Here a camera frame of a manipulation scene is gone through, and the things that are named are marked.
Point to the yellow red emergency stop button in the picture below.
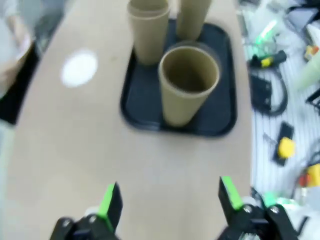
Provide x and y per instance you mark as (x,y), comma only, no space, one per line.
(313,173)

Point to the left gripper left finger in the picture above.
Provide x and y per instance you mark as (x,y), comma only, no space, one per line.
(110,212)

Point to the black plastic serving tray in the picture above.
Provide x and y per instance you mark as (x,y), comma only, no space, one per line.
(140,110)

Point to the yellow block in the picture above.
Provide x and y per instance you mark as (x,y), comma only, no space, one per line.
(287,148)

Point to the tall brown paper cup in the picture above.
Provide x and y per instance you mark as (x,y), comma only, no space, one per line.
(147,45)
(190,22)
(180,107)

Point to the white paper doily coaster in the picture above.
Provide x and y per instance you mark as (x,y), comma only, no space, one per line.
(78,68)

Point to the pale green conical object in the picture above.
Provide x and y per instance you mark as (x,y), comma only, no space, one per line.
(308,75)

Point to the black yellow green tool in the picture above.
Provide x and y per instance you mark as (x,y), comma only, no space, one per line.
(267,60)

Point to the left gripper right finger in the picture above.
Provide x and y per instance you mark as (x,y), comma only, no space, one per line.
(232,200)

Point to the black box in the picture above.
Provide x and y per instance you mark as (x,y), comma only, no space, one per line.
(261,92)

